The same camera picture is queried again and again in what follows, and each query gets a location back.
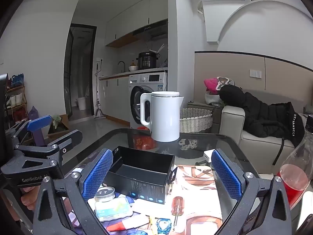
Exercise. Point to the printed desk mat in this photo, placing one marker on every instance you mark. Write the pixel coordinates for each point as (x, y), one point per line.
(195, 188)

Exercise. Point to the white wall switch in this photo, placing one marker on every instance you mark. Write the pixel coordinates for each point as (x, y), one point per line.
(255, 74)

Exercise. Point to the red bag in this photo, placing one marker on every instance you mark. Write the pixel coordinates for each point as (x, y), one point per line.
(144, 140)

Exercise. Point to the green white packet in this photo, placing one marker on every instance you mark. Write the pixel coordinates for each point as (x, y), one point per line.
(112, 209)

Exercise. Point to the orange white tube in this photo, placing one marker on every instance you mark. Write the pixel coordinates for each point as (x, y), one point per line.
(127, 225)

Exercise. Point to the white patterned cloth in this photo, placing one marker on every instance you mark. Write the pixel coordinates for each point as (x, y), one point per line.
(226, 81)

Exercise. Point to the range hood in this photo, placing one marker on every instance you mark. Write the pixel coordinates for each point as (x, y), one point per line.
(151, 30)

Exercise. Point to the pink hat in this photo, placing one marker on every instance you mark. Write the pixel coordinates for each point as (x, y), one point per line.
(211, 84)

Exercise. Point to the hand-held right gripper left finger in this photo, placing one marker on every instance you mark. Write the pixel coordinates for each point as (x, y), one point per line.
(97, 173)

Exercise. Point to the wooden shoe rack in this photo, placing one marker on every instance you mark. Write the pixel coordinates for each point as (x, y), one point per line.
(17, 98)

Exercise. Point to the white wall cabinets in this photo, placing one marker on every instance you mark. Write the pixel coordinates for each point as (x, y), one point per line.
(137, 12)

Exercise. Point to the white flat box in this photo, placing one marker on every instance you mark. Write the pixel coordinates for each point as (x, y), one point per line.
(149, 206)

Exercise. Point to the black framed glass door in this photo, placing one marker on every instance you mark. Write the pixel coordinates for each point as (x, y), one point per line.
(80, 73)

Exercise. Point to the grey white bag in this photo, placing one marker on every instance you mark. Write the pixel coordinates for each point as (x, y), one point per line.
(212, 99)

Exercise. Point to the brown cardboard box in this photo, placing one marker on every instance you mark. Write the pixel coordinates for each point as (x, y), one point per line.
(64, 122)

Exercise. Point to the blue faceted bottle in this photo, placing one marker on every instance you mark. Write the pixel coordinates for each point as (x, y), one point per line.
(163, 226)

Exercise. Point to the white washing machine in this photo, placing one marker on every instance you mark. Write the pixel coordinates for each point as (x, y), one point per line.
(151, 83)

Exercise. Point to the person's left hand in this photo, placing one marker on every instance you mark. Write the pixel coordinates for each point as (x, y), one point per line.
(28, 198)

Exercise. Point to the white wicker basket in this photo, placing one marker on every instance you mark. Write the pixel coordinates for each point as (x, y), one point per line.
(195, 122)

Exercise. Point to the spotted dog coaster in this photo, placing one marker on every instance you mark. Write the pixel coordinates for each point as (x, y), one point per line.
(187, 144)

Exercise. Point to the white bowl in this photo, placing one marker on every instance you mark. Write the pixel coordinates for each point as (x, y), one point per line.
(133, 68)

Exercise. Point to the white bucket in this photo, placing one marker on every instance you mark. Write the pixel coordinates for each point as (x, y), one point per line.
(81, 104)

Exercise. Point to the purple bag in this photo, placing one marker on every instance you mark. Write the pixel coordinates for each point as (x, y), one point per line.
(34, 113)

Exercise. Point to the black padded jacket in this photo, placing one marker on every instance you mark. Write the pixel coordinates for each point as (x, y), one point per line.
(256, 112)

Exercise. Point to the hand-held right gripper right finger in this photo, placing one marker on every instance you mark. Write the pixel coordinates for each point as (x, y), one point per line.
(226, 173)

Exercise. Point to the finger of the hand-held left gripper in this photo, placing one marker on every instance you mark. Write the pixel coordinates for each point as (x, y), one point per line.
(71, 138)
(39, 123)

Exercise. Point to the black cardboard box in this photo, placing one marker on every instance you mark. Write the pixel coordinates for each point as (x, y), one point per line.
(137, 188)

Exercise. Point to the mop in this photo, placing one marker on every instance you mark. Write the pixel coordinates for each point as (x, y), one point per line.
(99, 113)

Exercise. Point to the white charger cube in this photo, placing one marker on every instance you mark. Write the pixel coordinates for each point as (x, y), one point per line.
(208, 156)

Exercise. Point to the clear bottle with red liquid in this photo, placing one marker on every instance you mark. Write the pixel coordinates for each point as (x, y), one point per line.
(293, 183)

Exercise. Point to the kitchen faucet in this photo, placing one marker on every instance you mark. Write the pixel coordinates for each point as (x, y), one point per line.
(121, 64)

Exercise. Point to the black pressure cooker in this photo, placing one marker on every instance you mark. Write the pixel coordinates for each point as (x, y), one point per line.
(146, 61)

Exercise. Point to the white base cabinet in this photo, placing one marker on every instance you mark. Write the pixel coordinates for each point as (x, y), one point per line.
(115, 98)

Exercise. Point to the white electric kettle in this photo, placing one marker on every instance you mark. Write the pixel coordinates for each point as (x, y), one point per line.
(166, 117)

